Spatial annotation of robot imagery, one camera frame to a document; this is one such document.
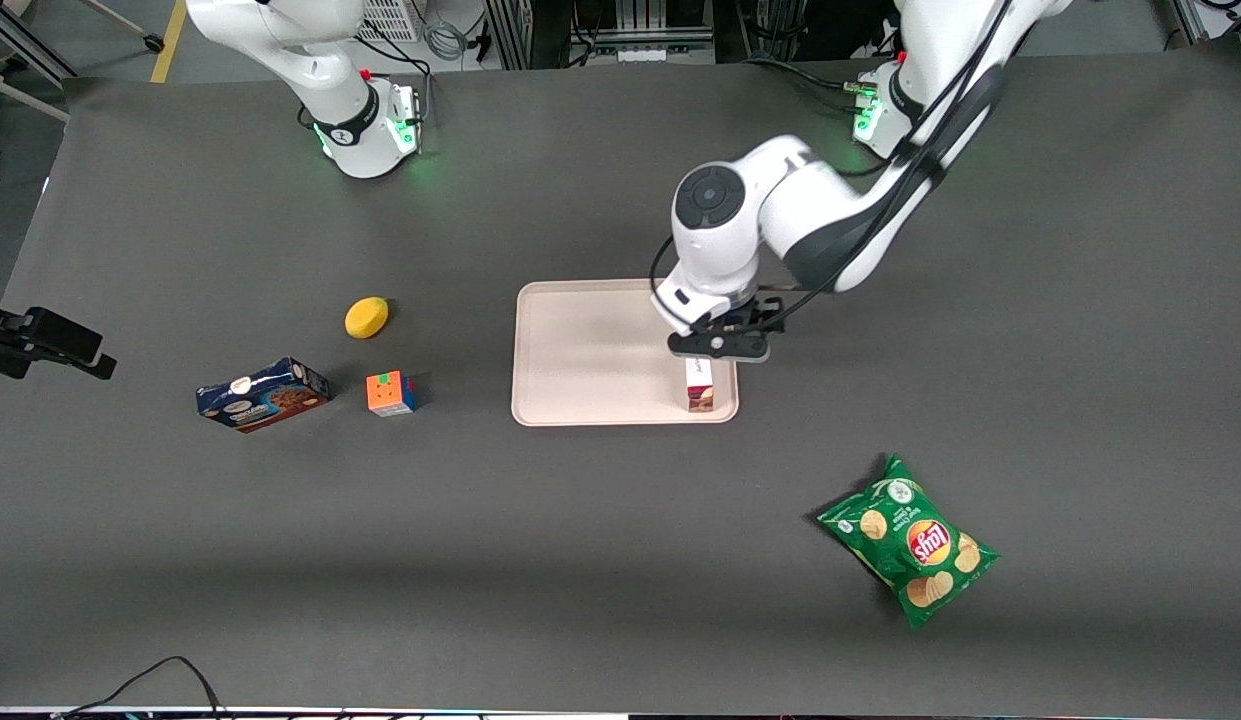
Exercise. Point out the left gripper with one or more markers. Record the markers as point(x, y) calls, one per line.
point(759, 317)

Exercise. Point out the red cookie box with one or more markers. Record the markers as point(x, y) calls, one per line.
point(700, 390)

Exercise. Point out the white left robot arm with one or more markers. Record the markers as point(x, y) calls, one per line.
point(830, 210)

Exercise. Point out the beige plastic tray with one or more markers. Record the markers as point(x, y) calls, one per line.
point(580, 350)

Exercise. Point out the blue cookie box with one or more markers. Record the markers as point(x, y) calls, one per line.
point(265, 398)

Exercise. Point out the white base connector box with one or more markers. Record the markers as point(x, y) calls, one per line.
point(407, 115)

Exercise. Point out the dark grey table cover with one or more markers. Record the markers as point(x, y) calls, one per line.
point(620, 550)

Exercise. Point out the white power strip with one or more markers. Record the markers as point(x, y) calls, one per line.
point(642, 54)

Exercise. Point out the yellow lemon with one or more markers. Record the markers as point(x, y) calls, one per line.
point(366, 318)

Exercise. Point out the colourful puzzle cube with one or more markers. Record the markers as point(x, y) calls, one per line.
point(388, 393)

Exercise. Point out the wheeled stand leg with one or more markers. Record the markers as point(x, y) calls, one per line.
point(152, 42)

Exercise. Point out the black equipment rack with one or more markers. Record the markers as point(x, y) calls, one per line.
point(550, 30)

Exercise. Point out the green chips bag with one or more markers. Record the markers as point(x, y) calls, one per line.
point(910, 545)

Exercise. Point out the white perforated basket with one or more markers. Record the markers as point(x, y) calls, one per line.
point(390, 18)

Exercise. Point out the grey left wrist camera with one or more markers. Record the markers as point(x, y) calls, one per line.
point(740, 348)

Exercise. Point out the grey metal frame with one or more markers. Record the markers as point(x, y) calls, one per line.
point(25, 45)

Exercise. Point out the aluminium frame post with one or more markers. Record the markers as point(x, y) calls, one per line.
point(1185, 20)

